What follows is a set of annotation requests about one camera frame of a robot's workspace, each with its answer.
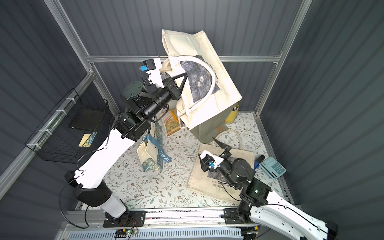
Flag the teal calculator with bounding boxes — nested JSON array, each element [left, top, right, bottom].
[[260, 157, 287, 180]]

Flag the cream tote yellow handles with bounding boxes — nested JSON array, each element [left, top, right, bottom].
[[163, 110, 181, 137]]

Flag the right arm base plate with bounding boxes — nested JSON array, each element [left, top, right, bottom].
[[221, 208, 244, 225]]

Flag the olive green canvas bag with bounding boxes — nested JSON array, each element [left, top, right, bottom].
[[190, 112, 230, 144]]

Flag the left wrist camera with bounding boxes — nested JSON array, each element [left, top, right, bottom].
[[140, 58, 164, 89]]

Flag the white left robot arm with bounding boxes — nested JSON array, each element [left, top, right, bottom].
[[66, 73, 188, 219]]

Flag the black notebook in basket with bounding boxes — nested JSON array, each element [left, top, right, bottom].
[[68, 109, 106, 131]]

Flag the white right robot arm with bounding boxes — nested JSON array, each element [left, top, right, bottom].
[[199, 140, 338, 240]]

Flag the cream tote with purple print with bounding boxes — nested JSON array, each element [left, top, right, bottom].
[[187, 130, 255, 203]]

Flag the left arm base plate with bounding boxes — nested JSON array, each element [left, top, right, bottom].
[[103, 211, 147, 228]]

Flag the cream tote bag front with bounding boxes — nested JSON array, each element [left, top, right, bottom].
[[162, 30, 242, 130]]

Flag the yellow sticky notepad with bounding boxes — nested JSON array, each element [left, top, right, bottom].
[[78, 134, 92, 148]]

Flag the yellow pencil cup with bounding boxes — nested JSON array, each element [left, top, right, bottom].
[[225, 103, 239, 124]]

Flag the cream tote blue print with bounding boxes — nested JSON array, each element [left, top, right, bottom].
[[137, 123, 172, 172]]

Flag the black wire wall basket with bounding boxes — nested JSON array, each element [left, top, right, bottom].
[[25, 91, 112, 164]]

